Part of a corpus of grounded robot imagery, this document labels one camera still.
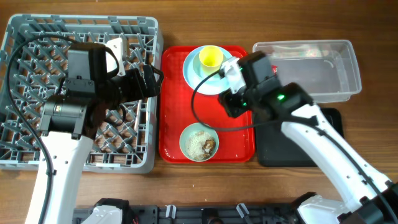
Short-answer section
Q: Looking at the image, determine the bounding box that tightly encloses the clear plastic bin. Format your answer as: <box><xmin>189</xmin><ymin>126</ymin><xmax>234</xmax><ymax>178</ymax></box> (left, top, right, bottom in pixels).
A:
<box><xmin>252</xmin><ymin>40</ymin><xmax>362</xmax><ymax>103</ymax></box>

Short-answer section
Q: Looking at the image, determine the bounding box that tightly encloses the black plastic tray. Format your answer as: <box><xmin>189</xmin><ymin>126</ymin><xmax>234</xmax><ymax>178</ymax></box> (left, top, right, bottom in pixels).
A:
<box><xmin>254</xmin><ymin>107</ymin><xmax>345</xmax><ymax>167</ymax></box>

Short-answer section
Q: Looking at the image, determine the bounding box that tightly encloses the grey dishwasher rack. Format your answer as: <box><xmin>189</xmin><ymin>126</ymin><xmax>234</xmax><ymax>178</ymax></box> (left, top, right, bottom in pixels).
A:
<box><xmin>1</xmin><ymin>14</ymin><xmax>164</xmax><ymax>174</ymax></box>

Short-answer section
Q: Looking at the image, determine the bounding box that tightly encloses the light blue plate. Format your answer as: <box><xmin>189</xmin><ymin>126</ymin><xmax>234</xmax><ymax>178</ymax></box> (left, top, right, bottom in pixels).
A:
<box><xmin>183</xmin><ymin>45</ymin><xmax>232</xmax><ymax>95</ymax></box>

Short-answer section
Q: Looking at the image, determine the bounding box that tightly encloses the yellow plastic cup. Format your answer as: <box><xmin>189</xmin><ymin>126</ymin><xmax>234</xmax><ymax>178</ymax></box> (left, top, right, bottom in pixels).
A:
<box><xmin>199</xmin><ymin>45</ymin><xmax>224</xmax><ymax>75</ymax></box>

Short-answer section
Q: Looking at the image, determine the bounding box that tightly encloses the red strawberry candy wrapper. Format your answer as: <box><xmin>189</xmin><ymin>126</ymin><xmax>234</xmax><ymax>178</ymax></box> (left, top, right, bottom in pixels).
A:
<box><xmin>272</xmin><ymin>65</ymin><xmax>277</xmax><ymax>75</ymax></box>

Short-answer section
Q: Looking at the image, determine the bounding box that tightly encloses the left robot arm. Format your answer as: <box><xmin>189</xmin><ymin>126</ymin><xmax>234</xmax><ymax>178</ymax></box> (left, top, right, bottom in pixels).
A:
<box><xmin>25</xmin><ymin>43</ymin><xmax>164</xmax><ymax>223</ymax></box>

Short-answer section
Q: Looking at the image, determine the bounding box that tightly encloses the green bowl with rice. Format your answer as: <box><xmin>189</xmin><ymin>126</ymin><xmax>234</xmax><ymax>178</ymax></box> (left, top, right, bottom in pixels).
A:
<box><xmin>179</xmin><ymin>123</ymin><xmax>220</xmax><ymax>162</ymax></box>

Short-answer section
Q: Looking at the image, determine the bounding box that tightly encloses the red plastic tray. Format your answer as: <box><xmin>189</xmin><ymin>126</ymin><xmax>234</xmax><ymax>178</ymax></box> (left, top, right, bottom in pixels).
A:
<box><xmin>159</xmin><ymin>46</ymin><xmax>255</xmax><ymax>164</ymax></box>

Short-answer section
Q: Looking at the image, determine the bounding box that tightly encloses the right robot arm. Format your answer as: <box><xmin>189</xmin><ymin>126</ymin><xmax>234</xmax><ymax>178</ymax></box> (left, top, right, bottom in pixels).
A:
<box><xmin>219</xmin><ymin>52</ymin><xmax>397</xmax><ymax>223</ymax></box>

